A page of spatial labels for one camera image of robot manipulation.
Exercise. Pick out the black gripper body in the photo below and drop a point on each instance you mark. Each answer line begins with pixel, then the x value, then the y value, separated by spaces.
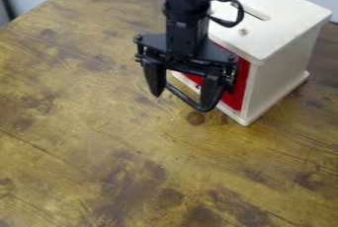
pixel 159 48

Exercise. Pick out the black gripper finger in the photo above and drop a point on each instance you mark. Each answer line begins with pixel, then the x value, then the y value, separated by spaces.
pixel 214 86
pixel 156 78

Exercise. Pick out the red drawer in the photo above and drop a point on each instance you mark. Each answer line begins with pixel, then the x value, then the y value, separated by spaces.
pixel 235 86

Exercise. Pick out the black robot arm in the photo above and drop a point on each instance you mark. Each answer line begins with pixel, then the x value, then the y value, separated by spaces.
pixel 187 11

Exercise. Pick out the white wooden drawer cabinet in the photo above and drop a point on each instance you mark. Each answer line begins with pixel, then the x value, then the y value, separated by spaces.
pixel 274 40

